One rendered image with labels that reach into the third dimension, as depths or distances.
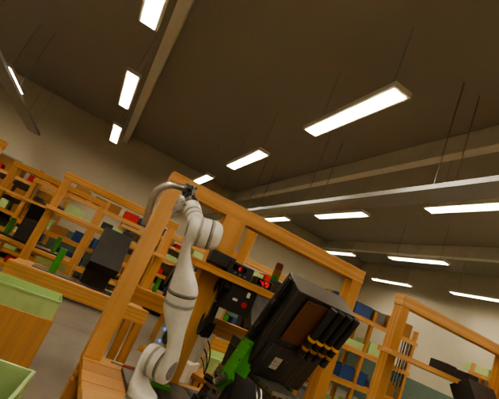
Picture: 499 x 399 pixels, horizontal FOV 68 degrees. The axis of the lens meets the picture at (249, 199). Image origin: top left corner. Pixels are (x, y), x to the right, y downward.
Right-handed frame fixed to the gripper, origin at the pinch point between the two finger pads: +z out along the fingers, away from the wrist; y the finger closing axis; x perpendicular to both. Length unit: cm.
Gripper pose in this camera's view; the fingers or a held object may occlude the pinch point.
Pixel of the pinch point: (185, 189)
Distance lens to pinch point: 169.1
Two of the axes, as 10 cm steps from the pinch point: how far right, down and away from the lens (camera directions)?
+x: -8.3, -2.4, -5.0
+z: -3.1, -5.5, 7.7
